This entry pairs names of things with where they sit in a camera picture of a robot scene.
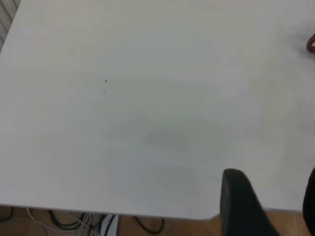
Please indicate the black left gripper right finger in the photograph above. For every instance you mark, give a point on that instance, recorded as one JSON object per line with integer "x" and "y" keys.
{"x": 310, "y": 204}

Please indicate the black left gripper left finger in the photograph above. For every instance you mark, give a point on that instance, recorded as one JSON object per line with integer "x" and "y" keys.
{"x": 238, "y": 204}

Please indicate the red ceramic mug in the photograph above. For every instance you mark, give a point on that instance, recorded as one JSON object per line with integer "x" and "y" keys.
{"x": 310, "y": 45}

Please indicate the white table leg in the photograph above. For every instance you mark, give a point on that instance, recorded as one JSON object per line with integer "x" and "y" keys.
{"x": 109, "y": 225}

